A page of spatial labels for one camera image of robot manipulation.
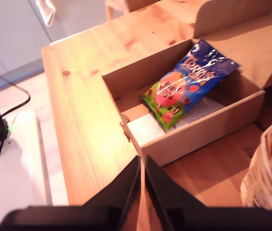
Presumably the thick black power cable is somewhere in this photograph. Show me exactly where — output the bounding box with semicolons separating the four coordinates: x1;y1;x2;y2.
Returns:
0;79;31;118

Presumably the woven wicker basket with handle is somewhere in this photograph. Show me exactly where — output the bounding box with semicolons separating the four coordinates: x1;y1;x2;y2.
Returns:
240;111;272;211

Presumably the white side table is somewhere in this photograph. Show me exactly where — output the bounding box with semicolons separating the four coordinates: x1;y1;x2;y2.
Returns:
0;110;53;231

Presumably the brown cardboard box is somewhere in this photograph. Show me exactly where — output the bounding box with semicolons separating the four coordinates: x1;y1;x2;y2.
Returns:
101;0;272;167

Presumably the hanging cloth towel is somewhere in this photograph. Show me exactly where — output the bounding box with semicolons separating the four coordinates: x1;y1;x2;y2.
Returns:
36;0;56;26

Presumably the white dotted paper sheet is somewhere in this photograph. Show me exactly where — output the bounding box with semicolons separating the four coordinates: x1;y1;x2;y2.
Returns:
174;97;225;128

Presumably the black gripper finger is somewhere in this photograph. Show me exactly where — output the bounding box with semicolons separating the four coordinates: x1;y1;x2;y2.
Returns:
146;155;208;212
84;155;142;211

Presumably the blue Terry's mini eggs bag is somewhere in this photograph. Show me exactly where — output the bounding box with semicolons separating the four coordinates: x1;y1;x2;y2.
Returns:
139;38;242;132

